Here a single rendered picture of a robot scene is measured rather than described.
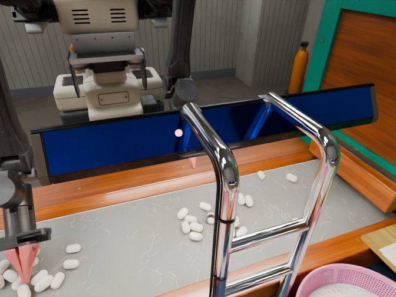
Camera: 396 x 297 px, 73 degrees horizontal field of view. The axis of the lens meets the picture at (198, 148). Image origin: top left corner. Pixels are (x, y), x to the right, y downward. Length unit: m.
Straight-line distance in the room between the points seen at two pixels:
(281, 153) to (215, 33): 2.98
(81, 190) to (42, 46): 2.86
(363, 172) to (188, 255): 0.51
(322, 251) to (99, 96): 0.95
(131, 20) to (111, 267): 0.83
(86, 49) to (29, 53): 2.54
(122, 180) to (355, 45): 0.78
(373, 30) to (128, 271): 0.85
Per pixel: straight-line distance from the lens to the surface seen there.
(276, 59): 3.78
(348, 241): 0.76
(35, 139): 0.43
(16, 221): 0.69
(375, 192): 0.84
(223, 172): 0.31
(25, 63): 3.66
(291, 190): 0.88
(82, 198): 0.82
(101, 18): 1.11
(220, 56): 3.92
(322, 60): 0.99
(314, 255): 0.70
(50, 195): 0.87
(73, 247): 0.72
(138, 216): 0.77
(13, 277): 0.73
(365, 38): 0.91
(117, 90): 1.18
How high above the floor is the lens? 1.30
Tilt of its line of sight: 34 degrees down
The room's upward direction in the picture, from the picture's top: 1 degrees clockwise
